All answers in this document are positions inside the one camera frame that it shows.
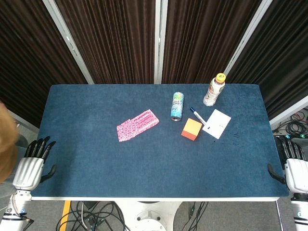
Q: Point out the aluminium frame post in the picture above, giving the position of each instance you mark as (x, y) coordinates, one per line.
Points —
(69, 43)
(247, 36)
(288, 110)
(160, 41)

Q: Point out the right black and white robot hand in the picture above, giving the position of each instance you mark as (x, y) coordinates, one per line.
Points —
(298, 173)

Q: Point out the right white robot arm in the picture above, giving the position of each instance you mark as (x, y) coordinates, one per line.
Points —
(300, 211)

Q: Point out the white bottle with yellow cap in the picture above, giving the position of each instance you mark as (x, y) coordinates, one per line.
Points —
(213, 92)

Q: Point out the blue felt table mat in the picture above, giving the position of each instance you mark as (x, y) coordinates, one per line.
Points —
(144, 168)

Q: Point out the orange yellow block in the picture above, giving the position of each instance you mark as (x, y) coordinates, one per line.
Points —
(192, 127)

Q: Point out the white blank card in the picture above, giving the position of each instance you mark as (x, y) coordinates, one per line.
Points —
(219, 122)

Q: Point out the dark brown curtain panel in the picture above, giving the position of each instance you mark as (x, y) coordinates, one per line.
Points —
(202, 41)
(281, 60)
(29, 60)
(113, 41)

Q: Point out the blue and white marker pen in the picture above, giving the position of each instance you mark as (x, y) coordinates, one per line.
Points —
(198, 117)

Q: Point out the blue green drink can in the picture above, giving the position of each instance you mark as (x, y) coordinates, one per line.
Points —
(177, 106)

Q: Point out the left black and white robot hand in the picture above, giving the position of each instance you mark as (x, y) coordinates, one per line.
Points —
(27, 172)

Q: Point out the pink patterned packet stack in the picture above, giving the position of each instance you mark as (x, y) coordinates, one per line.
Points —
(138, 124)

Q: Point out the white table base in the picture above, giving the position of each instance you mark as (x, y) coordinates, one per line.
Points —
(149, 214)

